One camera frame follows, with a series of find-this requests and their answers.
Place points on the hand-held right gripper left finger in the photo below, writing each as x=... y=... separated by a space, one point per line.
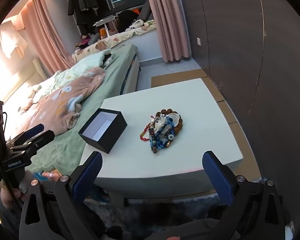
x=87 y=175

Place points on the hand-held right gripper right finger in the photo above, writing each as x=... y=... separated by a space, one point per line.
x=217 y=177

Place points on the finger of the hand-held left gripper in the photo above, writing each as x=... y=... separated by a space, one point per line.
x=43 y=137
x=33 y=130

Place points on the black jewelry box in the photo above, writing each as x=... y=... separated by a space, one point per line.
x=102 y=130

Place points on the person's left hand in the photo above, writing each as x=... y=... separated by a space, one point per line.
x=8 y=195

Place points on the pink duck print blanket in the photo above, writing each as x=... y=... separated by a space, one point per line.
x=57 y=102

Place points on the white table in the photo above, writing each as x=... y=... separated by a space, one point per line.
x=190 y=110

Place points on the flat cardboard sheet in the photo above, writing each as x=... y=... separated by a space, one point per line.
x=225 y=95

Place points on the light green pillow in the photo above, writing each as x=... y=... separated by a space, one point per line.
x=87 y=62

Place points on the bed with green sheet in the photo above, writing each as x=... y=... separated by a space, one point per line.
x=110 y=80

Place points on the hanging white cloth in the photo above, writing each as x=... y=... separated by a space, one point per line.
x=12 y=40

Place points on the wide pink curtain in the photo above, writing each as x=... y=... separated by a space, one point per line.
x=47 y=32

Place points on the cream floral quilt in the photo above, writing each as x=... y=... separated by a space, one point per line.
x=107 y=42

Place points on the orange box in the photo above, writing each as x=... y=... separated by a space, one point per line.
x=103 y=32

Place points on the white folding stand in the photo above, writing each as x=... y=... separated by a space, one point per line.
x=105 y=21

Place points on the hanging black clothes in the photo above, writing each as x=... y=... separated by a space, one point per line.
x=82 y=2

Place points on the black bag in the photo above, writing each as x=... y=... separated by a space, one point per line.
x=127 y=20

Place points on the dark brown wardrobe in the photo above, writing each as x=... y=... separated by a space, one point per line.
x=240 y=30

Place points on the narrow pink curtain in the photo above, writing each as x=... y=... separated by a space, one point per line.
x=170 y=17

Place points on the white wall outlet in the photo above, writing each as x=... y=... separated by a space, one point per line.
x=199 y=41

